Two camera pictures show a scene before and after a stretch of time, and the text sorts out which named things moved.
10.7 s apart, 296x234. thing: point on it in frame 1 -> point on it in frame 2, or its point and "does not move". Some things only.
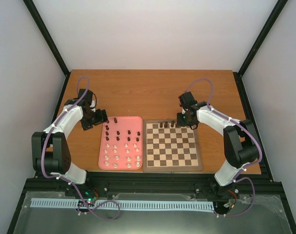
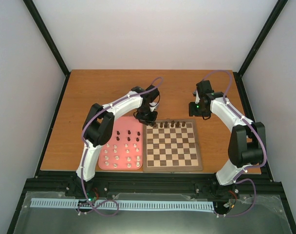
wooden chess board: x=167 y=147 does not move
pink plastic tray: x=121 y=146 does not move
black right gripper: x=181 y=123 -> x=192 y=112
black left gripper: x=100 y=120 -> x=150 y=121
